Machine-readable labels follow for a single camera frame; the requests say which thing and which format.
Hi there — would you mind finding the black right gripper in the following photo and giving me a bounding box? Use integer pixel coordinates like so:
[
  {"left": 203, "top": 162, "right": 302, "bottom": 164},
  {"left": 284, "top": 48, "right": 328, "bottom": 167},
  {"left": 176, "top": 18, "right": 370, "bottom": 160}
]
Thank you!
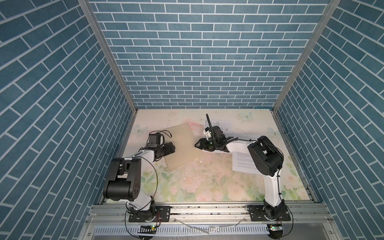
[{"left": 193, "top": 138, "right": 219, "bottom": 152}]

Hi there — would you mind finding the white printed text sheet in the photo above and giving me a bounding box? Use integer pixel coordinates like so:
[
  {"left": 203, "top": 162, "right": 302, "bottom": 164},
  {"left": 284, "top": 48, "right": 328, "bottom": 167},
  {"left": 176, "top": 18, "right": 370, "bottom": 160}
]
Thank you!
[{"left": 232, "top": 152, "right": 262, "bottom": 175}]

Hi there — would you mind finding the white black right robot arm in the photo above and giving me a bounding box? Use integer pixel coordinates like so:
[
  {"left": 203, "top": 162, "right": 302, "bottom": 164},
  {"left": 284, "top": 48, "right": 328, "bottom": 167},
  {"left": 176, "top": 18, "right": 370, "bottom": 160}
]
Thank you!
[{"left": 195, "top": 136, "right": 286, "bottom": 221}]

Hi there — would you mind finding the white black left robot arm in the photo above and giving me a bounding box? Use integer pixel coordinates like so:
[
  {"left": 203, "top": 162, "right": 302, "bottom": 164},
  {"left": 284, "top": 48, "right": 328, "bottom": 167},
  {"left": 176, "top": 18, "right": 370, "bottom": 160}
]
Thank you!
[{"left": 103, "top": 143, "right": 176, "bottom": 221}]

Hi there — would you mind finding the white technical drawing sheet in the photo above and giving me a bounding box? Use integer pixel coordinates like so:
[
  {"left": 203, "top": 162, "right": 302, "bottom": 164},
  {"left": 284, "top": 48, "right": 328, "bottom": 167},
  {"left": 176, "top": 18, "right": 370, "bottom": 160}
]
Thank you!
[{"left": 210, "top": 119, "right": 233, "bottom": 134}]

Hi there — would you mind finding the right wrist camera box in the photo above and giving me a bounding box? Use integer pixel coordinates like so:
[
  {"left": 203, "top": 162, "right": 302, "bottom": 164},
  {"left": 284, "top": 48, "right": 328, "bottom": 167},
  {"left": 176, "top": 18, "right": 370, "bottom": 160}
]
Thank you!
[{"left": 203, "top": 126, "right": 223, "bottom": 140}]

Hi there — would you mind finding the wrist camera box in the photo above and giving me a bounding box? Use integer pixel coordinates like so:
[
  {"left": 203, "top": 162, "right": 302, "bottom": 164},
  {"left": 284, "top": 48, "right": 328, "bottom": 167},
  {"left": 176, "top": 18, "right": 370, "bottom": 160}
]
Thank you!
[
  {"left": 203, "top": 126, "right": 223, "bottom": 140},
  {"left": 146, "top": 132, "right": 165, "bottom": 149}
]

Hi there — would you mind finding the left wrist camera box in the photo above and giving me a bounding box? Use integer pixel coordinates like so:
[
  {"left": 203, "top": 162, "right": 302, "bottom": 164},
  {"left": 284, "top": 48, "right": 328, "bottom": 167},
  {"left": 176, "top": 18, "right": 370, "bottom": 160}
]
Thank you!
[{"left": 146, "top": 132, "right": 165, "bottom": 149}]

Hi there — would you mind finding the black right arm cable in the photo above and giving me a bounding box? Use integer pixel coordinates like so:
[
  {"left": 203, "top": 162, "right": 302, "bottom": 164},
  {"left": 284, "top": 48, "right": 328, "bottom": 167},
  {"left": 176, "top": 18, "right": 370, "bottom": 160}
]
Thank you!
[{"left": 205, "top": 113, "right": 259, "bottom": 149}]

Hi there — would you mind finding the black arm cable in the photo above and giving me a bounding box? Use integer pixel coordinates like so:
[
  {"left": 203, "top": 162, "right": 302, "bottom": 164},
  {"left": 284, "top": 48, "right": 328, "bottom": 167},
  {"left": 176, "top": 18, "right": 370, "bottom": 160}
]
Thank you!
[
  {"left": 124, "top": 129, "right": 173, "bottom": 238},
  {"left": 205, "top": 113, "right": 259, "bottom": 149}
]

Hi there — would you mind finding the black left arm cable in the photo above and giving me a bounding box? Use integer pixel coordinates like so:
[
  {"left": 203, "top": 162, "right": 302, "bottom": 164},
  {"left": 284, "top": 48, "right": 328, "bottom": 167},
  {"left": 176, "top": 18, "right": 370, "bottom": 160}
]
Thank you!
[{"left": 124, "top": 129, "right": 173, "bottom": 238}]

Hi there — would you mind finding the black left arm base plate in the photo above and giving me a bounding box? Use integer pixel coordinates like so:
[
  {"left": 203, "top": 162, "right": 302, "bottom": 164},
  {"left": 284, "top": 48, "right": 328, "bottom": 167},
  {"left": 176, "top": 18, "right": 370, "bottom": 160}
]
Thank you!
[{"left": 128, "top": 206, "right": 171, "bottom": 223}]

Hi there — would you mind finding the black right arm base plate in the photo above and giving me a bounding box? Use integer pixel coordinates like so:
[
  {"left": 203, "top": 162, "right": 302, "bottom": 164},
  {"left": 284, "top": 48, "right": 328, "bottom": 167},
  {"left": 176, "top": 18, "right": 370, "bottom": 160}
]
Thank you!
[{"left": 246, "top": 204, "right": 292, "bottom": 222}]

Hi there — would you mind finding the aluminium front rail frame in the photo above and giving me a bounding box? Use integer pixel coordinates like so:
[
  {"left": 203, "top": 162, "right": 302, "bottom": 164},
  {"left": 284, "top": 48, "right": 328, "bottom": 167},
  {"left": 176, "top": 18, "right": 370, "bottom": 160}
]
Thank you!
[{"left": 79, "top": 201, "right": 342, "bottom": 240}]

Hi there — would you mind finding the aluminium left corner post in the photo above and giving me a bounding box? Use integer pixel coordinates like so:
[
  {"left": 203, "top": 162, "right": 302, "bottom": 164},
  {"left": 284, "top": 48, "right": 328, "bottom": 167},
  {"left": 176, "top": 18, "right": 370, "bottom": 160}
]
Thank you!
[{"left": 78, "top": 0, "right": 138, "bottom": 114}]

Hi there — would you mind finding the aluminium corner post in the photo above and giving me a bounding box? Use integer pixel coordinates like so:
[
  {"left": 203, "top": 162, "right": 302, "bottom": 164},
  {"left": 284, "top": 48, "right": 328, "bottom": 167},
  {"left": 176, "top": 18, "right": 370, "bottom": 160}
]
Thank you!
[
  {"left": 272, "top": 0, "right": 341, "bottom": 113},
  {"left": 78, "top": 0, "right": 138, "bottom": 114}
]

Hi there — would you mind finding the aluminium right corner post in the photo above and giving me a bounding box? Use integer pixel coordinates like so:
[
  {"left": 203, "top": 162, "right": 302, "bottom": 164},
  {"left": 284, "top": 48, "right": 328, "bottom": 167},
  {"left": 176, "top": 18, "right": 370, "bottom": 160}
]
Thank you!
[{"left": 272, "top": 0, "right": 341, "bottom": 113}]

